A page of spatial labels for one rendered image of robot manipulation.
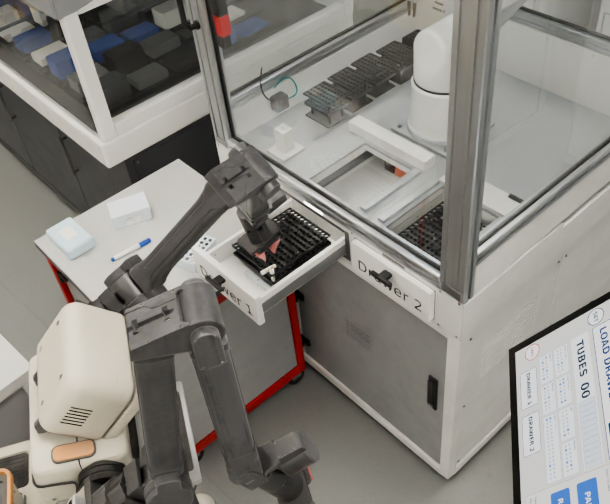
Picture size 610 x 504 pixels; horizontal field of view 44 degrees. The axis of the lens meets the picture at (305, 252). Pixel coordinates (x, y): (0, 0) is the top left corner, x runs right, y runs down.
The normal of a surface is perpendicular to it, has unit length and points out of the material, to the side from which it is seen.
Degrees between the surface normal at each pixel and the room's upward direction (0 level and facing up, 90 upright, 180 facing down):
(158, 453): 87
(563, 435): 50
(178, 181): 0
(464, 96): 90
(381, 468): 0
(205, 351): 90
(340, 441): 0
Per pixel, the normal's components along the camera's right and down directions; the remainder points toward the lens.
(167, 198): -0.09, -0.71
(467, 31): -0.74, 0.51
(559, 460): -0.81, -0.50
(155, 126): 0.66, 0.48
